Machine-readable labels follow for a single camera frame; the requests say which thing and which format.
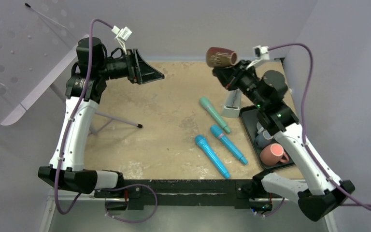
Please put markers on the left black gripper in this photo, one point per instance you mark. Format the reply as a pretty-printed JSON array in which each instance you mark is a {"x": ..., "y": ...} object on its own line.
[{"x": 138, "y": 70}]

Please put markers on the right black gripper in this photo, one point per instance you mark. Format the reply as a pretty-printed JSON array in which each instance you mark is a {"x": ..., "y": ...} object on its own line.
[{"x": 230, "y": 77}]

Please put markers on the brown mug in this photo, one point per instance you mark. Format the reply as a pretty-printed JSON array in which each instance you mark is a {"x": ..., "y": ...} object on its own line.
[{"x": 217, "y": 57}]

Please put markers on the dark blue-grey mug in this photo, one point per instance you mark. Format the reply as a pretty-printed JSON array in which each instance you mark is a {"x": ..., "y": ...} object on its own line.
[{"x": 263, "y": 139}]

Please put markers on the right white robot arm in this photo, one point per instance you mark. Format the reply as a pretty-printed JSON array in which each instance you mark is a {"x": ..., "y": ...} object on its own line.
[{"x": 323, "y": 190}]

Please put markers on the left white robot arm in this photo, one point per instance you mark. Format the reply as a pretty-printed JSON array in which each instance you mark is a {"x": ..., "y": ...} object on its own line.
[{"x": 84, "y": 89}]

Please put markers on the pink mug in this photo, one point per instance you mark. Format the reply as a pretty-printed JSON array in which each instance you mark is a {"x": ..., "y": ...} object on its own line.
[{"x": 274, "y": 154}]

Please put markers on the black tray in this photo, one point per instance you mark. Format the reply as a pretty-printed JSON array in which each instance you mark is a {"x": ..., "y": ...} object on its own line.
[{"x": 248, "y": 116}]

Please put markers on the green toy microphone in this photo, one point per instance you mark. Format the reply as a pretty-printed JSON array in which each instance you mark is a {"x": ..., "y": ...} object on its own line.
[{"x": 207, "y": 105}]

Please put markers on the blue microphone pink band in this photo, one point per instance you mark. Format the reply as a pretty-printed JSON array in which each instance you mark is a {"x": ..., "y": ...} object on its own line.
[{"x": 221, "y": 136}]

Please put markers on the blue toy microphone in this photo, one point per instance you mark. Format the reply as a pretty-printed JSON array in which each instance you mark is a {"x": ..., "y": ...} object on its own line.
[{"x": 202, "y": 143}]

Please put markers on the black base bar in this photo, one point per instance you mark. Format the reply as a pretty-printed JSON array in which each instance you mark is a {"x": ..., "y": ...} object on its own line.
[{"x": 236, "y": 193}]

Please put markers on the white music stand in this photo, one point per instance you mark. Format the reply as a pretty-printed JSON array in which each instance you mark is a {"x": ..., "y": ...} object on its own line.
[{"x": 38, "y": 39}]

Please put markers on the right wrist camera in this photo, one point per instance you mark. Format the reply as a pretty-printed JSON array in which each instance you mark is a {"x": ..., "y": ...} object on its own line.
[{"x": 261, "y": 55}]

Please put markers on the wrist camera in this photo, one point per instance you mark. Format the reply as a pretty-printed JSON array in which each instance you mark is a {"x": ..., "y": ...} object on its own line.
[
  {"x": 121, "y": 36},
  {"x": 261, "y": 55}
]

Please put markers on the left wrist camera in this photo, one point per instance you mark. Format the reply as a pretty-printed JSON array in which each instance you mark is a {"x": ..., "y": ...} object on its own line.
[{"x": 121, "y": 36}]

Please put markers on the aluminium frame rail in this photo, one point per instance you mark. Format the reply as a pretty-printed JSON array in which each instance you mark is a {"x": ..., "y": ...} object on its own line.
[{"x": 180, "y": 213}]

